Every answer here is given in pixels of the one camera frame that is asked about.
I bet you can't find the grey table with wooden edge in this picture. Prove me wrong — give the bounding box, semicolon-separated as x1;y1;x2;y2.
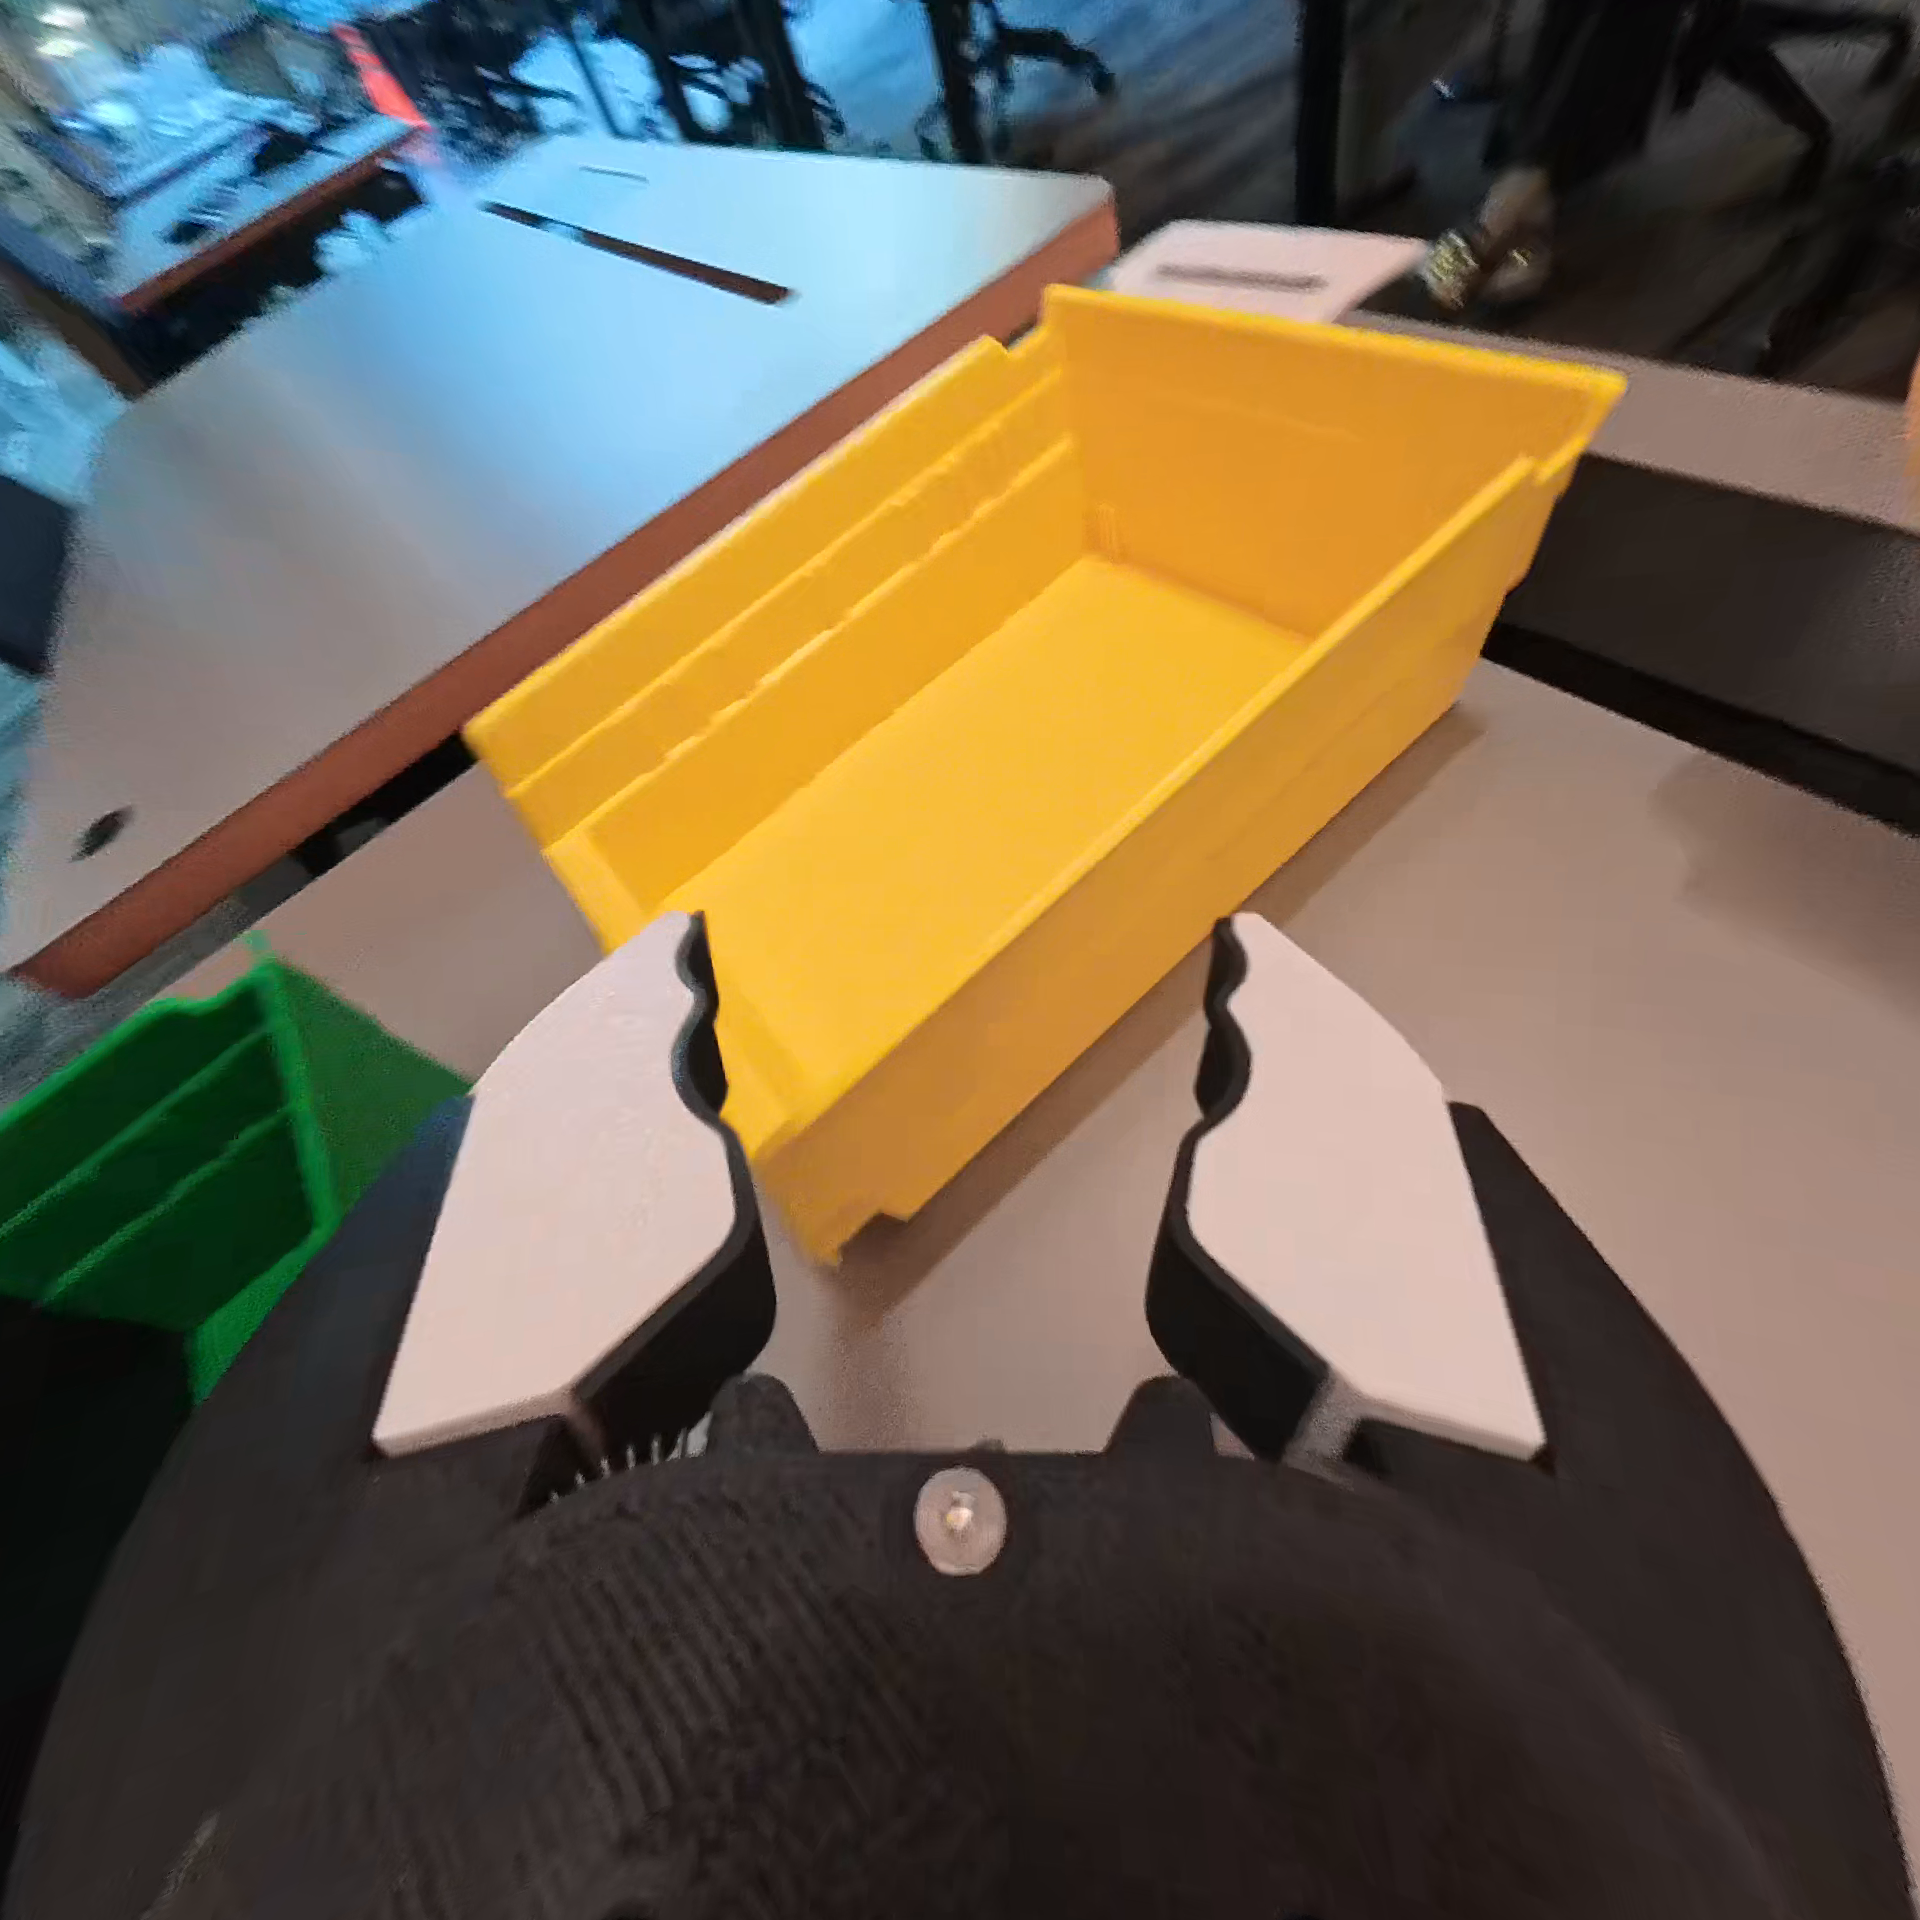
0;135;1120;1001

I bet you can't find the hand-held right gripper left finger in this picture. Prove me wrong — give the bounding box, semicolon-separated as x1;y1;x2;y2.
371;912;780;1461

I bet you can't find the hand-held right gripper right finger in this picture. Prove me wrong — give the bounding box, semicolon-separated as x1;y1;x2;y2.
1146;912;1547;1464

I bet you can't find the yellow plastic bin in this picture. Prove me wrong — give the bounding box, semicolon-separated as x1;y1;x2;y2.
461;285;1630;1263

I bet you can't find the green plastic bin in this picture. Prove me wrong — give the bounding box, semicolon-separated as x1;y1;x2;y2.
0;936;474;1405

